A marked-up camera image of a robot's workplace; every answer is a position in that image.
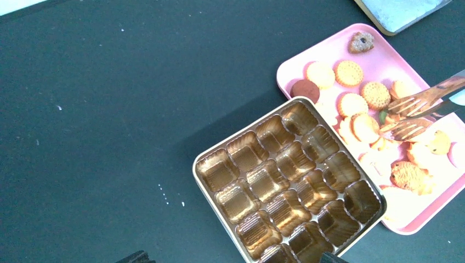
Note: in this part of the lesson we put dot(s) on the gold cookie tin box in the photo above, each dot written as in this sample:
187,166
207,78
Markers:
287,189

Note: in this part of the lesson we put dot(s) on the brown flower cookie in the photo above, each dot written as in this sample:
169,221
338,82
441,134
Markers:
361,42

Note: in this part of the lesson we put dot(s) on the silver tin lid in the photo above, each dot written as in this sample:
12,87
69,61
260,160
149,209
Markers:
393,16

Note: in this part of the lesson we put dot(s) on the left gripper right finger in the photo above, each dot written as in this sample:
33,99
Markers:
331,258

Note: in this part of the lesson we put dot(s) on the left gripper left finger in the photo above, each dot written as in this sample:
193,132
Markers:
140,256

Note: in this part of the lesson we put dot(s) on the round cracker cookie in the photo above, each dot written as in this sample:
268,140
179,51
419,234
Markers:
321,74

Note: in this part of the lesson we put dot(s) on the dark chocolate round cookie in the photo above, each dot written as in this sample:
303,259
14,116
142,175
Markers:
306,88

